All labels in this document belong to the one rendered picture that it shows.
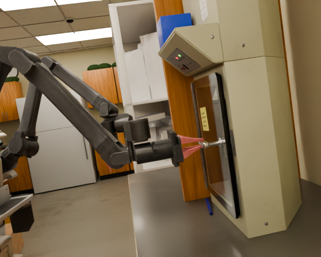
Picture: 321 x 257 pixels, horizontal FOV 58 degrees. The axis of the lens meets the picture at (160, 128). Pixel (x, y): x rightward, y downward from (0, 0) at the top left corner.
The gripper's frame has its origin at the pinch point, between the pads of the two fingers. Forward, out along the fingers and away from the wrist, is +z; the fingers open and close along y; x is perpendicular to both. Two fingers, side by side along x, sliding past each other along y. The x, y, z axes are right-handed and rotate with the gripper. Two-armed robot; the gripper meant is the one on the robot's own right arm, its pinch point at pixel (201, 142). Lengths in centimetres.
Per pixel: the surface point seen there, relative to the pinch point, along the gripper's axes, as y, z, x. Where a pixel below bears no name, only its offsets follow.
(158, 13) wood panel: 46, -2, 26
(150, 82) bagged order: 28, 1, 121
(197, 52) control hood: 24.5, 0.2, -9.5
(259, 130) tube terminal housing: 2.1, 13.1, -10.7
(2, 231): -79, -146, 190
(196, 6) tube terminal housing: 40.0, 6.2, 5.1
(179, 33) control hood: 29.5, -4.0, -10.9
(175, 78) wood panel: 21.5, 0.4, 26.2
